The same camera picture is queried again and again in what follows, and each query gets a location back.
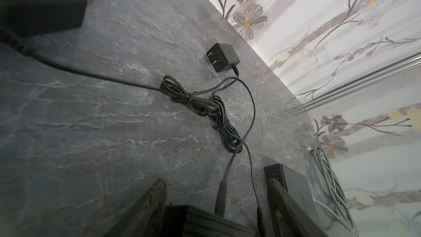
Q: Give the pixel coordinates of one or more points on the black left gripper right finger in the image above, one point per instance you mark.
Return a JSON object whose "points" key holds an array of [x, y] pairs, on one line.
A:
{"points": [[289, 220]]}

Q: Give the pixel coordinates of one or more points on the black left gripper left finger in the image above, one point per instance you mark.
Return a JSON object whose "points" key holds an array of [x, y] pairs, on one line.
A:
{"points": [[145, 217]]}

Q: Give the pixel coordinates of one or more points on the black power adapter with cable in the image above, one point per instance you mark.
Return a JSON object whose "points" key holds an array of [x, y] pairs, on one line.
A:
{"points": [[198, 102]]}

